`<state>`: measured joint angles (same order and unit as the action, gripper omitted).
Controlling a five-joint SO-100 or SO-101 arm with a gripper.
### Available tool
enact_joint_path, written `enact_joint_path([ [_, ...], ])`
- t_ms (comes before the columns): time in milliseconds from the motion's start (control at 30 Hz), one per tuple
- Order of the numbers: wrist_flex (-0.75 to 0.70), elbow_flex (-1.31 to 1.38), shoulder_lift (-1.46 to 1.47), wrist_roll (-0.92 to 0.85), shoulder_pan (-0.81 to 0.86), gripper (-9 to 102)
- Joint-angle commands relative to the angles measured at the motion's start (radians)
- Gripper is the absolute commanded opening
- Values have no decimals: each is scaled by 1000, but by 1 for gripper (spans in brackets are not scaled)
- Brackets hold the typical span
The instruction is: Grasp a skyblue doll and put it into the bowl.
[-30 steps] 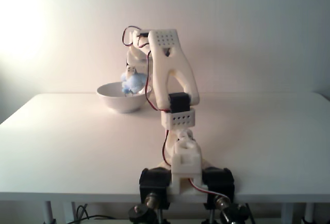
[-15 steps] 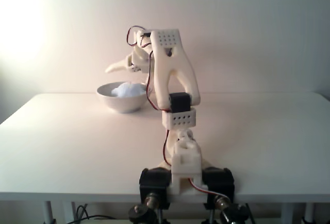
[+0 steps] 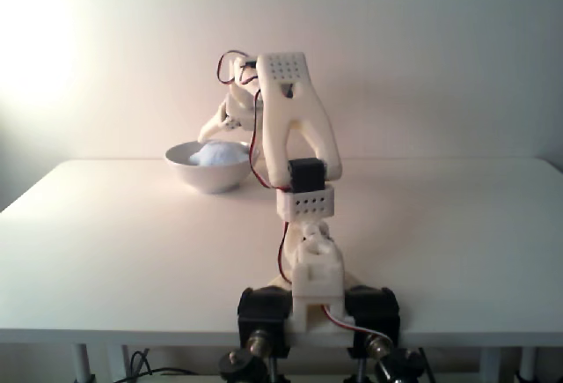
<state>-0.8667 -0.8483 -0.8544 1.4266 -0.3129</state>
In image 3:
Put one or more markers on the skyblue plush doll with clasp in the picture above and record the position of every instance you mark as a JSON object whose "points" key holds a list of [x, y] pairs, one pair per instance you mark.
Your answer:
{"points": [[217, 154]]}

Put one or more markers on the white ceramic bowl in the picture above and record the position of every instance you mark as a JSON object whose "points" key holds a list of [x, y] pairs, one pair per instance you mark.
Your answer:
{"points": [[206, 178]]}

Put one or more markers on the black table clamp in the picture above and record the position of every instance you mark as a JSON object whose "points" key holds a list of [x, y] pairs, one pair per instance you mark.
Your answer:
{"points": [[374, 312], [259, 312]]}

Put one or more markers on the white table leg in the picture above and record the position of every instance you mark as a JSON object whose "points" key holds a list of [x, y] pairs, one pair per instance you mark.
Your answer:
{"points": [[527, 365], [115, 363], [489, 365], [81, 363]]}

